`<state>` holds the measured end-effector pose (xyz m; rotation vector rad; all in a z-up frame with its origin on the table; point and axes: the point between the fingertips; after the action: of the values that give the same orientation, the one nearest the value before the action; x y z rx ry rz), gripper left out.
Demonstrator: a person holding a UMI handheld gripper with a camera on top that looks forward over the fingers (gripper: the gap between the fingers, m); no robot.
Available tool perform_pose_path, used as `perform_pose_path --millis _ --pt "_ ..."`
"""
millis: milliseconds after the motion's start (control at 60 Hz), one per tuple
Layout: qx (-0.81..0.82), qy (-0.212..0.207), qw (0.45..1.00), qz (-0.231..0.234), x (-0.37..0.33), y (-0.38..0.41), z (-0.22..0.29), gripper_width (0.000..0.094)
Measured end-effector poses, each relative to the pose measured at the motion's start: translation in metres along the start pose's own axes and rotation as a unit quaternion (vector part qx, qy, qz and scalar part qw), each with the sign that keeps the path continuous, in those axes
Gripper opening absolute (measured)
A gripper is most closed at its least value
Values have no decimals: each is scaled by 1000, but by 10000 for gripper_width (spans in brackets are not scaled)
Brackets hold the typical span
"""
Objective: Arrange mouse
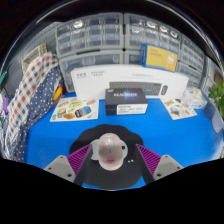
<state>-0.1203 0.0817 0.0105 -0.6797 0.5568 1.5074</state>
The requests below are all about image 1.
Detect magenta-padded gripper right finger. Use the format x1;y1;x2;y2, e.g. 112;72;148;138
134;143;184;186

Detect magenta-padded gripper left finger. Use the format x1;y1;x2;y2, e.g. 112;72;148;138
43;143;95;187

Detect beige pink computer mouse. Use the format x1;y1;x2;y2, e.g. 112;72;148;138
91;132;129;172

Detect black round cartoon mouse pad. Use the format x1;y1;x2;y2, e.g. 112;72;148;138
68;124;149;191

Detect cartoon figure sticker sheet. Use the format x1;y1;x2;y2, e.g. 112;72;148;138
161;97;198;121

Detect food picture sticker sheet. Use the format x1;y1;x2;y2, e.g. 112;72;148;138
49;96;100;123

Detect small black product box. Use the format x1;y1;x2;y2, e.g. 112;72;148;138
104;88;149;117

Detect pale yellow disposable gloves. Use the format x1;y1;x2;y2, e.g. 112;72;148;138
191;87;203;100

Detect green plant in white pot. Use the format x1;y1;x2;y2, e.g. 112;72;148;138
208;81;224;134

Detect red blue checked cloth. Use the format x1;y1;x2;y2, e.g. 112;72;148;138
6;52;61;148

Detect white keyboard packaging box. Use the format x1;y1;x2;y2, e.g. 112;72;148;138
70;64;189;101

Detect yellow and blue box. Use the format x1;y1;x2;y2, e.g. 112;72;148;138
139;43;179;73

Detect white woven basket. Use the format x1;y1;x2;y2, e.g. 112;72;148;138
21;44;48;73

